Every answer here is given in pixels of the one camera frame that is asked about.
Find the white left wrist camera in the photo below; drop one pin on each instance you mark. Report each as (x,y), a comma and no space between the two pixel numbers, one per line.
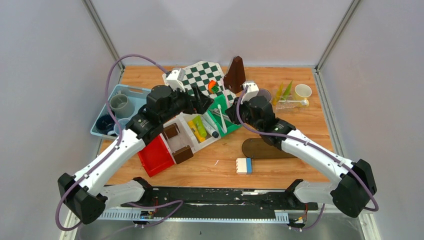
(174,79)

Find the yellow toothpaste tube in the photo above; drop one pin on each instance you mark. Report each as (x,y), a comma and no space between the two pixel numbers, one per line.
(278,94)
(195,131)

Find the brown wooden block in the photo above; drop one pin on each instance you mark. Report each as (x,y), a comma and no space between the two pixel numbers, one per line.
(183,154)
(171,131)

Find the white blue toy brick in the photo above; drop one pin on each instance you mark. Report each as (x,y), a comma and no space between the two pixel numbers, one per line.
(244,166)

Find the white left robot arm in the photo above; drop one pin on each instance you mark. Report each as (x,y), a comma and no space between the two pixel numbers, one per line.
(85,193)

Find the green white chessboard mat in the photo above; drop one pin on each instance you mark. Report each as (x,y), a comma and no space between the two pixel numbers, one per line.
(201,74)

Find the dark wooden oval tray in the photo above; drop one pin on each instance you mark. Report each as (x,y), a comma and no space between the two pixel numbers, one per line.
(256,148)

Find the grey mug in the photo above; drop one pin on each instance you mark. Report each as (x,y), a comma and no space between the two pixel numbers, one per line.
(121,105)

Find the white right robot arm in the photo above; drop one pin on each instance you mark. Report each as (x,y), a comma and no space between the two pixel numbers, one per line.
(352,184)

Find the purple mug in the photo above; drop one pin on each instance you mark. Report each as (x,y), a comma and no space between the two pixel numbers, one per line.
(264,95)

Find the red plastic bin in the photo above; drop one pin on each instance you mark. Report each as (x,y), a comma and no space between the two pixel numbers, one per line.
(155,157)

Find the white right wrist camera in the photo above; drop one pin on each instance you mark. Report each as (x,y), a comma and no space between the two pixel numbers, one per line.
(251,90)

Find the white toothbrush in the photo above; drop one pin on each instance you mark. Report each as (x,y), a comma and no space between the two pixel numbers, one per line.
(223,124)
(303,102)

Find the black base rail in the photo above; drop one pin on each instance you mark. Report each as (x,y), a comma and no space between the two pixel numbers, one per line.
(225,203)

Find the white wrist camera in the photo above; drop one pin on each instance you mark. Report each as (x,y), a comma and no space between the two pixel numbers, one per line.
(251,90)
(174,79)

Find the light blue mug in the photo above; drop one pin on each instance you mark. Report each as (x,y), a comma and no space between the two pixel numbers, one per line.
(114,128)

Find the white toothpaste tube black cap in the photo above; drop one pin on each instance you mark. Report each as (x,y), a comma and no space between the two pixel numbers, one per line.
(209,128)

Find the cream mug yellow handle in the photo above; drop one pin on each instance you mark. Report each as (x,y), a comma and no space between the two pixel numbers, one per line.
(302,91)

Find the orange toy block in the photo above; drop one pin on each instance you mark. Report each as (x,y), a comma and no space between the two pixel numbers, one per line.
(211,84)

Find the green plastic bin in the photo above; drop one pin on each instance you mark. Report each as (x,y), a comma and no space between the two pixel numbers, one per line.
(218,116)

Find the dark blue mug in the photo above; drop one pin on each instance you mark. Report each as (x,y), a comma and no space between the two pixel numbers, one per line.
(104,124)

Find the light blue perforated basket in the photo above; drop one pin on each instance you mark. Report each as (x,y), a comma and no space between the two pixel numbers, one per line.
(137,96)

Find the white plastic bin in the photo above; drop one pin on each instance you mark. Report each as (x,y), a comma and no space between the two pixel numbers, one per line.
(180,141)

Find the brown wooden metronome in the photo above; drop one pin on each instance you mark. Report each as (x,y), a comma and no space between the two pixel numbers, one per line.
(235,75)

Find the white bin with toothpastes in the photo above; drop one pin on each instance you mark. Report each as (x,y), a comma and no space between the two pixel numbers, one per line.
(184,118)

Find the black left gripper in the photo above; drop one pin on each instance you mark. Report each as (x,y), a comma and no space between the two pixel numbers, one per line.
(197,103)

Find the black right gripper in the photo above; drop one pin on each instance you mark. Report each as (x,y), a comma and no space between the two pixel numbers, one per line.
(245,104)

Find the green toy block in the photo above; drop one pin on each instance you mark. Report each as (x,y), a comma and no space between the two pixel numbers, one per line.
(215,89)

